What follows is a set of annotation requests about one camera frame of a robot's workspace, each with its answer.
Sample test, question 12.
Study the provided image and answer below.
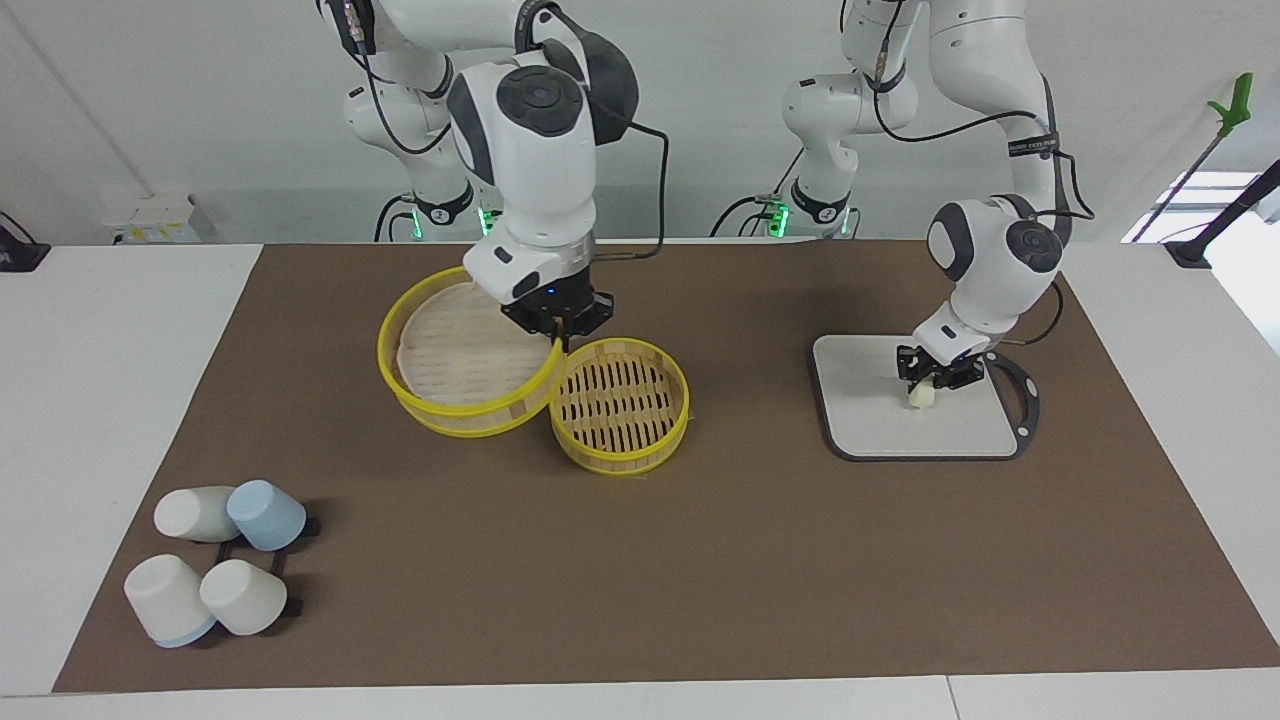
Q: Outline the green clamp on pole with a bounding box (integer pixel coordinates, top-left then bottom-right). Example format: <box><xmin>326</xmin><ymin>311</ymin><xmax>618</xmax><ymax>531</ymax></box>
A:
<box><xmin>1128</xmin><ymin>72</ymin><xmax>1255</xmax><ymax>243</ymax></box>

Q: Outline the black base cable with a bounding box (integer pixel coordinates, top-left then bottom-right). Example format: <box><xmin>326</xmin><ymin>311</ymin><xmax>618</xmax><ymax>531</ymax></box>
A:
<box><xmin>373</xmin><ymin>192</ymin><xmax>423</xmax><ymax>244</ymax></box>
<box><xmin>709</xmin><ymin>148</ymin><xmax>803</xmax><ymax>239</ymax></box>

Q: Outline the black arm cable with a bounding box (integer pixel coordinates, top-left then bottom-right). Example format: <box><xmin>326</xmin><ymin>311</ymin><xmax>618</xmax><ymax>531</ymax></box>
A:
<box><xmin>872</xmin><ymin>55</ymin><xmax>1097</xmax><ymax>223</ymax></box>
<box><xmin>535</xmin><ymin>3</ymin><xmax>670</xmax><ymax>264</ymax></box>

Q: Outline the yellow bamboo steamer base tier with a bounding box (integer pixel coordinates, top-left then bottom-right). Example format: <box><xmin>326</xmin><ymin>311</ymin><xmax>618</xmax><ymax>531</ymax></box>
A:
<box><xmin>548</xmin><ymin>337</ymin><xmax>692</xmax><ymax>478</ymax></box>

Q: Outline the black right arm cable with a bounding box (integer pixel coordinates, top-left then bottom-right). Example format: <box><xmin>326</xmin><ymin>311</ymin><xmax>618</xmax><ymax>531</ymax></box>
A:
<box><xmin>535</xmin><ymin>3</ymin><xmax>670</xmax><ymax>264</ymax></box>

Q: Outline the black left base cable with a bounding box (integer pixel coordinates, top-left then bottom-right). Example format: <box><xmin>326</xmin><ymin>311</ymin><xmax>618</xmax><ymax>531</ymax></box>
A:
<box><xmin>709</xmin><ymin>148</ymin><xmax>803</xmax><ymax>239</ymax></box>

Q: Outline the yellow bamboo steamer lid tier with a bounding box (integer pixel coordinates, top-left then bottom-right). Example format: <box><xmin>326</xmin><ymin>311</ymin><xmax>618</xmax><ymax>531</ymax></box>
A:
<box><xmin>376</xmin><ymin>266</ymin><xmax>565</xmax><ymax>440</ymax></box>

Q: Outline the brown table mat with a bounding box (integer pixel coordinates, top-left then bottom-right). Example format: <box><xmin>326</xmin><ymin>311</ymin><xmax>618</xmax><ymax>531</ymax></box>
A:
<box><xmin>52</xmin><ymin>240</ymin><xmax>1280</xmax><ymax>693</ymax></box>

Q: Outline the light blue plastic cup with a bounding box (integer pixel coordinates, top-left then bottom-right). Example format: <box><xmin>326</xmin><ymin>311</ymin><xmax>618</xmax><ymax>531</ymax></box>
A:
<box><xmin>226</xmin><ymin>480</ymin><xmax>308</xmax><ymax>553</ymax></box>

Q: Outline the white plastic cup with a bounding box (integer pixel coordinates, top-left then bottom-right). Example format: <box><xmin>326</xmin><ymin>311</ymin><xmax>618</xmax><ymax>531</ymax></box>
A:
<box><xmin>199</xmin><ymin>558</ymin><xmax>290</xmax><ymax>638</ymax></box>
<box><xmin>153</xmin><ymin>486</ymin><xmax>240</xmax><ymax>544</ymax></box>

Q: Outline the white grey-rimmed cutting board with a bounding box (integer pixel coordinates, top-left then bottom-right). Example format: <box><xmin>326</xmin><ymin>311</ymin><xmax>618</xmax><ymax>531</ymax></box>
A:
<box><xmin>810</xmin><ymin>333</ymin><xmax>1042</xmax><ymax>463</ymax></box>

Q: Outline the white power outlet box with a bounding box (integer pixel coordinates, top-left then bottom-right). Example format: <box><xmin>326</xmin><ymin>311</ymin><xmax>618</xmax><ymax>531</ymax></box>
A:
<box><xmin>100</xmin><ymin>193</ymin><xmax>217</xmax><ymax>245</ymax></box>

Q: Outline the black desk mount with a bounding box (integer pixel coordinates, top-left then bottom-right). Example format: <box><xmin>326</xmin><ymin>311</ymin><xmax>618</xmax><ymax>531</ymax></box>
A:
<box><xmin>0</xmin><ymin>211</ymin><xmax>52</xmax><ymax>274</ymax></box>

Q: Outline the white perforated steamer liner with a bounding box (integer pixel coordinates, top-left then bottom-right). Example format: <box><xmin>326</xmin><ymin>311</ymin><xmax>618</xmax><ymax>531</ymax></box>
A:
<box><xmin>396</xmin><ymin>283</ymin><xmax>552</xmax><ymax>407</ymax></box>

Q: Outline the black cup rack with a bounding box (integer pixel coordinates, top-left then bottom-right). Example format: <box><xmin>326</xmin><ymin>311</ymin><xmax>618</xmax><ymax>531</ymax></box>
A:
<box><xmin>205</xmin><ymin>514</ymin><xmax>322</xmax><ymax>622</ymax></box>

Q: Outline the white cup with blue rim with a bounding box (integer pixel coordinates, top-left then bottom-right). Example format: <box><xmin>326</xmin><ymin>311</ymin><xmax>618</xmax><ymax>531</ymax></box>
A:
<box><xmin>123</xmin><ymin>553</ymin><xmax>219</xmax><ymax>650</ymax></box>

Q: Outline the black stand pole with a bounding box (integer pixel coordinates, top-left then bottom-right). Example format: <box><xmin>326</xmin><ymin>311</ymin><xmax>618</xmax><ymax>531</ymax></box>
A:
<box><xmin>1164</xmin><ymin>158</ymin><xmax>1280</xmax><ymax>270</ymax></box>

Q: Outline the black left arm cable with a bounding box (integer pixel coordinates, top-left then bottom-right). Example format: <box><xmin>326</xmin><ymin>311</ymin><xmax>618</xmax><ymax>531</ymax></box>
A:
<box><xmin>872</xmin><ymin>55</ymin><xmax>1097</xmax><ymax>223</ymax></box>

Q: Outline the black right base cable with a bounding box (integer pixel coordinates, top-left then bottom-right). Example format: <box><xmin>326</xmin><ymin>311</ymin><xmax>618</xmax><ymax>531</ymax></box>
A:
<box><xmin>373</xmin><ymin>192</ymin><xmax>423</xmax><ymax>244</ymax></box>

